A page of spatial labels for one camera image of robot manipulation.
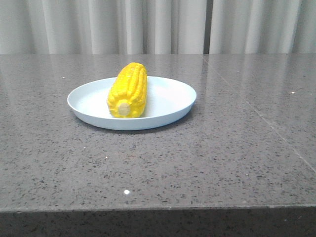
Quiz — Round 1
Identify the light blue round plate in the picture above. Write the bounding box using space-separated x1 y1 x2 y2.
67 76 197 130

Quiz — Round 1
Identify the yellow corn cob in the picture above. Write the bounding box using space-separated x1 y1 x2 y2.
107 62 148 119

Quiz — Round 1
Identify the white pleated curtain left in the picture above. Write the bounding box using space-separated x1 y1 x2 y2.
0 0 210 55

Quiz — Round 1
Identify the white pleated curtain right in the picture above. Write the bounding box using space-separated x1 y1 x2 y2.
209 0 316 54

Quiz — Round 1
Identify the white pleated curtain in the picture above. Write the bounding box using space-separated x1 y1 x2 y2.
0 0 210 55
209 0 316 54

